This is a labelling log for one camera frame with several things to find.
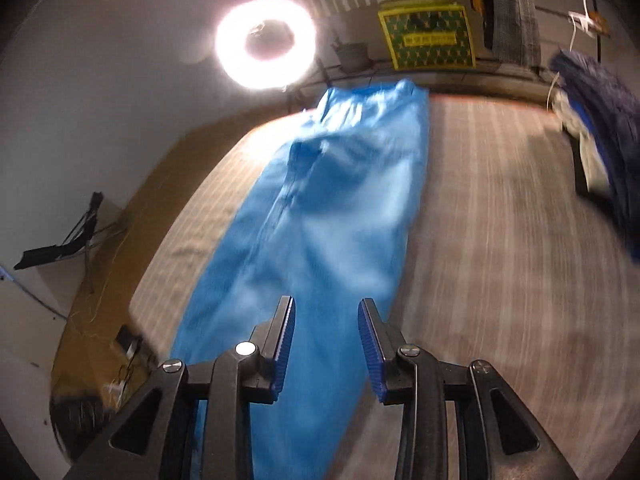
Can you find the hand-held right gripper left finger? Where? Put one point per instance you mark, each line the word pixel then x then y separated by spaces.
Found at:
pixel 285 350

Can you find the yellow and green box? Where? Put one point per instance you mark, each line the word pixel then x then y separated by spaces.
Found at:
pixel 425 40

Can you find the light blue jacket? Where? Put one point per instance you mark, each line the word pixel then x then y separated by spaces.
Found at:
pixel 325 210

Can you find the hanging grey plaid coat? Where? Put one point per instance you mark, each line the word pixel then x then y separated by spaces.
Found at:
pixel 515 10

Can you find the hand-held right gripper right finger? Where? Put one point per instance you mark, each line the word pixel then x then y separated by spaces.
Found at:
pixel 372 355

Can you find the navy puffer jacket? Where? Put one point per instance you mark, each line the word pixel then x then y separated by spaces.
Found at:
pixel 610 110

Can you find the black folding chair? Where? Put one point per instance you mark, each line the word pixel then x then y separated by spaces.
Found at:
pixel 50 255

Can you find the small teddy bear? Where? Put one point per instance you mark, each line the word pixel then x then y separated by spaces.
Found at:
pixel 600 25

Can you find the dark round object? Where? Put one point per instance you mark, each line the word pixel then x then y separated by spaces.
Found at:
pixel 75 420

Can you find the grey pot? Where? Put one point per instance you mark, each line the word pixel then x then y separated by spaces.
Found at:
pixel 352 55

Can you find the bed with striped sheet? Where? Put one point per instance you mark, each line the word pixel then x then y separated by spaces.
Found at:
pixel 500 260

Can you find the white folded clothes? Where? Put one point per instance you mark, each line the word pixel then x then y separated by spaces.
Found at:
pixel 592 160

